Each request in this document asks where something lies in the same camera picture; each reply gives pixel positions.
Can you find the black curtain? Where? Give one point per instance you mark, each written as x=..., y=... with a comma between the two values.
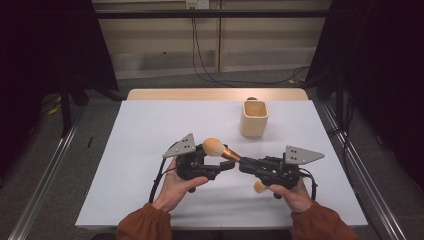
x=383, y=66
x=40, y=50

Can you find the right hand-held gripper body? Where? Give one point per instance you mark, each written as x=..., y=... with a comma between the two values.
x=280, y=171

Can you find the small black floor object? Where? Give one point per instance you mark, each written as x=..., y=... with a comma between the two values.
x=90, y=142

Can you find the white table cover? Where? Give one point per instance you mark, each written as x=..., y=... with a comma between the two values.
x=133, y=150

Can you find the white wall socket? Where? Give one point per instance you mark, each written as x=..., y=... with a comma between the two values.
x=197, y=3

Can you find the cream square cup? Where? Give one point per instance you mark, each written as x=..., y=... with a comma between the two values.
x=253, y=128

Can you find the black horizontal bar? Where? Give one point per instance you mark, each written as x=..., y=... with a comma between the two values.
x=213, y=14

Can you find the large makeup brush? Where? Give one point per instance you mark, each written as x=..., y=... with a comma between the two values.
x=213, y=147

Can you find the person's right hand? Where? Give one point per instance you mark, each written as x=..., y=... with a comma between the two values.
x=298, y=200

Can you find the person's left hand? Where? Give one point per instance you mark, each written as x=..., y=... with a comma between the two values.
x=171, y=191

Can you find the metal floor rail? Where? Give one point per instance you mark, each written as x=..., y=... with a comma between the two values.
x=363, y=173
x=50, y=166

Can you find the black stand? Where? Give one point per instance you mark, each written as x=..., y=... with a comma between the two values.
x=339, y=96
x=66, y=110

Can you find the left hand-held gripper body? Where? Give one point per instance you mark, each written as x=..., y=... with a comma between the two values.
x=191, y=166

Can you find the wooden table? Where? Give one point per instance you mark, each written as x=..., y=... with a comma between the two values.
x=200, y=94

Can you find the small makeup brush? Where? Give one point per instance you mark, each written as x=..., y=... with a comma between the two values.
x=259, y=187

